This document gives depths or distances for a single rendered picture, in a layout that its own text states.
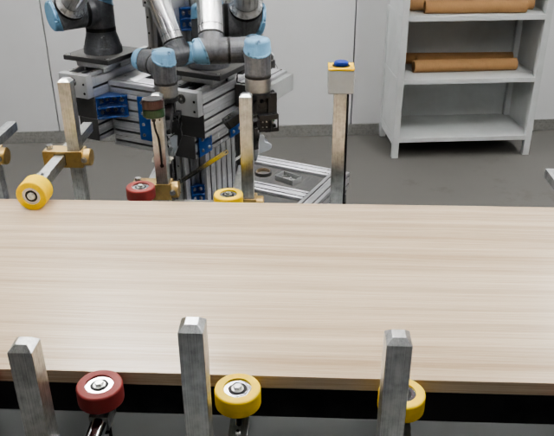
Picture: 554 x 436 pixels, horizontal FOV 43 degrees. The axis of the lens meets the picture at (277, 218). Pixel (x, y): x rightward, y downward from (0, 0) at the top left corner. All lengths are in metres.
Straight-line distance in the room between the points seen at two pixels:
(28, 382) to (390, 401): 0.51
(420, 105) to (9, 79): 2.75
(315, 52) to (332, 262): 3.26
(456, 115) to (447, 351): 3.79
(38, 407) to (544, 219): 1.30
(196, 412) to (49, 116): 4.08
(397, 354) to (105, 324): 0.66
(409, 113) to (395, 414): 4.04
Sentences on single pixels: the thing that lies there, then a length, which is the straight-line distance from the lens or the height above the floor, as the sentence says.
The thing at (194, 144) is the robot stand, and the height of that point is 0.78.
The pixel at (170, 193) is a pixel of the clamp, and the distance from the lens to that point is 2.06.
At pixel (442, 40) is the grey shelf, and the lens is 4.88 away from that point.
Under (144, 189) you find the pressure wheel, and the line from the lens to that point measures 1.96.
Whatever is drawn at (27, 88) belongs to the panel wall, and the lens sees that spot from 4.96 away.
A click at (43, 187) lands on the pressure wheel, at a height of 0.96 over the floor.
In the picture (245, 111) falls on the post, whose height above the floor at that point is 1.09.
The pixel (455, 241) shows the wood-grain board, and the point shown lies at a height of 0.90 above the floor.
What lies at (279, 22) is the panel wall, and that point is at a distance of 4.68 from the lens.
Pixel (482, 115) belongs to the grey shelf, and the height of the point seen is 0.14.
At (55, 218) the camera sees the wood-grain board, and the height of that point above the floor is 0.90.
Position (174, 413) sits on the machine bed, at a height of 0.80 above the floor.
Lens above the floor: 1.71
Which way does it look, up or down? 27 degrees down
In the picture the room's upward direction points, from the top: straight up
